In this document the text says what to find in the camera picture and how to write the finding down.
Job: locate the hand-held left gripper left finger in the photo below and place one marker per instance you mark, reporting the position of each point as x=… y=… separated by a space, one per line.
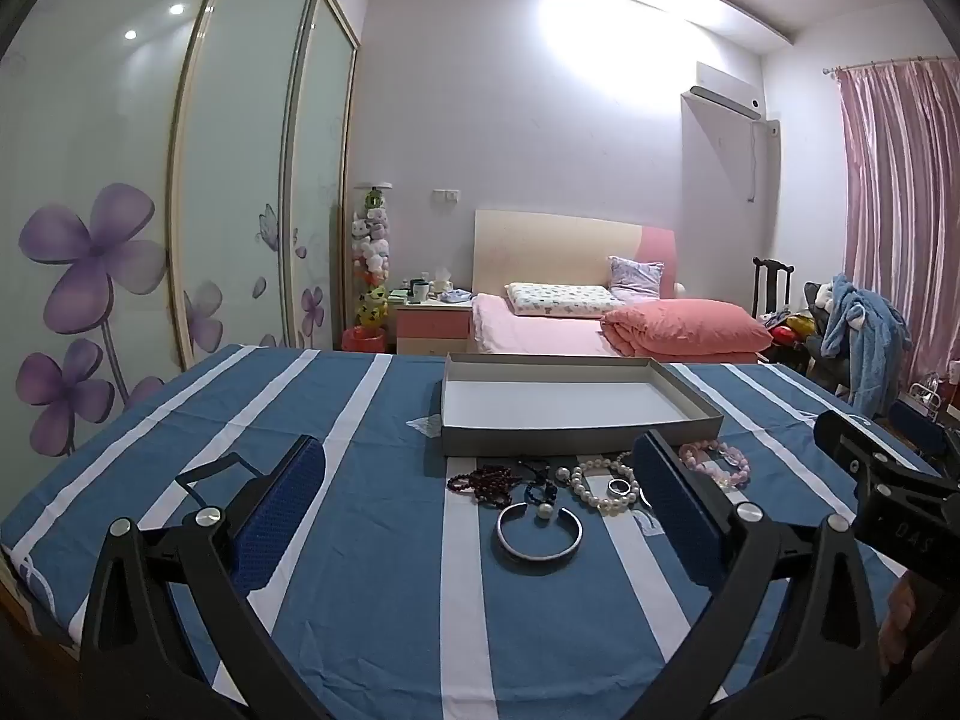
x=289 y=491

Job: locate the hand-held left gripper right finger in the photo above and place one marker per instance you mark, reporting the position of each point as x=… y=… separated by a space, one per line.
x=675 y=499

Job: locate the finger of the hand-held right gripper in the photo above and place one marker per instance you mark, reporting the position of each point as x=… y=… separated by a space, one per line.
x=862 y=454

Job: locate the grey cardboard tray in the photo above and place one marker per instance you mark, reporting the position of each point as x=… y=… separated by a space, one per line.
x=570 y=405

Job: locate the silver bangle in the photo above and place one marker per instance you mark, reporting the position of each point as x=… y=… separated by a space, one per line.
x=517 y=549

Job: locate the person's right hand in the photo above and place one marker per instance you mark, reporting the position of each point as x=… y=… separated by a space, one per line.
x=896 y=622

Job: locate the white metal rack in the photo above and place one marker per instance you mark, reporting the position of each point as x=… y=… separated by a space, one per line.
x=926 y=394

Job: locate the dark grey office chair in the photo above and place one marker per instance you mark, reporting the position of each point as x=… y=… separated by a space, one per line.
x=814 y=356

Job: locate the blue fleece robe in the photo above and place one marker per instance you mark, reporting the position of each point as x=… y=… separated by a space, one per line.
x=862 y=337

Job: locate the single white pearl bead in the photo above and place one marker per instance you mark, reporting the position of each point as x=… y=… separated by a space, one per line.
x=542 y=514

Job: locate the red and yellow toys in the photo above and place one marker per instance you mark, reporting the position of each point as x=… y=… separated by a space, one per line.
x=787 y=328

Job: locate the blue white striped sheet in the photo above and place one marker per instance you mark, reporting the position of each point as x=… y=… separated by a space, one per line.
x=390 y=615

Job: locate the red bin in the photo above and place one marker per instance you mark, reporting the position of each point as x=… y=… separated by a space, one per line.
x=364 y=340

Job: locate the folded pink quilt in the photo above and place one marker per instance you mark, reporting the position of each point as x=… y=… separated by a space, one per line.
x=690 y=326

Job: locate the dark wooden chair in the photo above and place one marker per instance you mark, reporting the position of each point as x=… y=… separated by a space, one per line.
x=772 y=285

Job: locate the pink and cream nightstand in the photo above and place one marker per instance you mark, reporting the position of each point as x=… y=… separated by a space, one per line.
x=431 y=326

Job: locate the lilac patterned pillow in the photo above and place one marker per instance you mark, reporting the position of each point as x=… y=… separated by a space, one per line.
x=636 y=277

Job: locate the white dotted pillow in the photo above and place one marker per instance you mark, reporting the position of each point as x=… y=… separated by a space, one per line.
x=559 y=298

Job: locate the tall tube of plush toys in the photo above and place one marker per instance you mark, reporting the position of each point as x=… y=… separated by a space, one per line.
x=373 y=262

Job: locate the pink curtain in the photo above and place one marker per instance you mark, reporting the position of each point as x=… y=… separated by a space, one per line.
x=900 y=202

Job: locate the tissue box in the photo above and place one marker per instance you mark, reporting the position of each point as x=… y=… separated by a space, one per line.
x=444 y=283

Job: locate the bed with pink sheet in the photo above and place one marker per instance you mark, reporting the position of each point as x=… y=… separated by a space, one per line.
x=540 y=247

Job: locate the wardrobe with purple flower doors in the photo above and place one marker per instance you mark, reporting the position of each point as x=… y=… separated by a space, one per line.
x=112 y=165

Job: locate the white air conditioner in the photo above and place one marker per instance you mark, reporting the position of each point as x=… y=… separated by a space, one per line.
x=724 y=94

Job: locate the curtain rod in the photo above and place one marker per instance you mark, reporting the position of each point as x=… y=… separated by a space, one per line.
x=885 y=64

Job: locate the white wall switch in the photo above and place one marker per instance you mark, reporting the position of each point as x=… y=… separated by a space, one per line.
x=445 y=195

